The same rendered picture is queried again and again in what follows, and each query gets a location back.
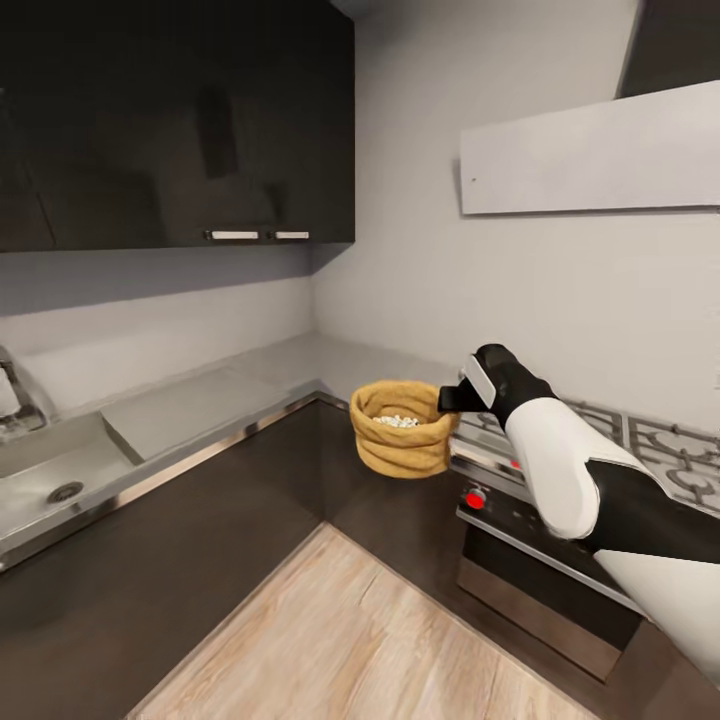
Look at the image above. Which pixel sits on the popcorn bag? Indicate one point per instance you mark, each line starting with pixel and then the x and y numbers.
pixel 412 451

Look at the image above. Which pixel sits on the range hood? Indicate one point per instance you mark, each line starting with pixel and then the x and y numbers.
pixel 657 147

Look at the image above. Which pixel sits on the oven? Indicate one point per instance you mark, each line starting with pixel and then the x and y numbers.
pixel 497 559

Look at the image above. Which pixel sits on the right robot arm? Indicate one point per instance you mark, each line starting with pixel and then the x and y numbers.
pixel 664 554

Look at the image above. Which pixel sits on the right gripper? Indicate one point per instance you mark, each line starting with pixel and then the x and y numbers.
pixel 454 399

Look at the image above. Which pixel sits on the drop in sink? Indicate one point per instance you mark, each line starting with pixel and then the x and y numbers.
pixel 73 458

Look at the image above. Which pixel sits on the burner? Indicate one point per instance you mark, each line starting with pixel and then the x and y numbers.
pixel 685 459

